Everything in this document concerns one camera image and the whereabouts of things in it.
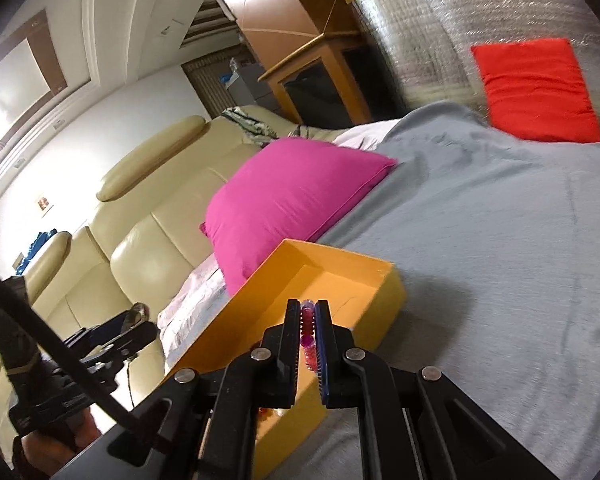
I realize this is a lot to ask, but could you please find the grey blanket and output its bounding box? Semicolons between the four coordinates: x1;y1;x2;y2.
252;101;600;480

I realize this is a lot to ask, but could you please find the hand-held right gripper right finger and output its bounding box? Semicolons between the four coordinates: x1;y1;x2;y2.
316;299;556;480

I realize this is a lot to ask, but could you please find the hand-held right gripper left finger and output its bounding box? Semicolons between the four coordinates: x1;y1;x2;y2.
72;299;302;480

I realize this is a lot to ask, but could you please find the wooden cabinet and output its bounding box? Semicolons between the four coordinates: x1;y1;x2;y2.
257;31;377;129

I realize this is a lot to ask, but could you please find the orange cardboard box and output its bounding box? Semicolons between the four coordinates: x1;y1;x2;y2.
162;238;409;480

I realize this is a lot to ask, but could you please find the magenta bead bracelet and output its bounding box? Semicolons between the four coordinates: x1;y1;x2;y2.
300;299;319;372

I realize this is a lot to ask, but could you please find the beige leather sofa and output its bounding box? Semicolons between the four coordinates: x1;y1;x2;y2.
0;104;353;413

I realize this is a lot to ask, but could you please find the red cushion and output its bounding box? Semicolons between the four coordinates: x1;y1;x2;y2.
470;37;600;144

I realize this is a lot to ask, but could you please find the blue garment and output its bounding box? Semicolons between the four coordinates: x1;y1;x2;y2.
16;229;60;272

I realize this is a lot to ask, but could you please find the person's left hand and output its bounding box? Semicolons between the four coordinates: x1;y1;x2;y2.
12;402;102;480

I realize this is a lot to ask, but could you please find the brown wooden table top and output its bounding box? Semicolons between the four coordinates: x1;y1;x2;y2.
194;0;362;68

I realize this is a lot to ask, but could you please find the pink pillow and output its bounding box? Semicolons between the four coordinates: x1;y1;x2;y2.
199;137;399;297

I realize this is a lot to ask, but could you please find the silver bubble foil sheet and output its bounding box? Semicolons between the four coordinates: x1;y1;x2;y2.
352;0;600;127

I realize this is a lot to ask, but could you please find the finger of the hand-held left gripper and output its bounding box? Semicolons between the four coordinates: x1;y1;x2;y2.
86;323;160;377
66;303;149;357

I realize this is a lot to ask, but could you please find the black cable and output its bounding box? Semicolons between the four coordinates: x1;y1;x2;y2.
0;261;148;433

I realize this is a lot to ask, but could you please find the brown slatted blind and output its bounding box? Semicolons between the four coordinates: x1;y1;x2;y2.
181;56;242;117

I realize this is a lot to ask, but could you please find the patterned cloth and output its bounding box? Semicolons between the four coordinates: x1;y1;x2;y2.
222;105;279;149

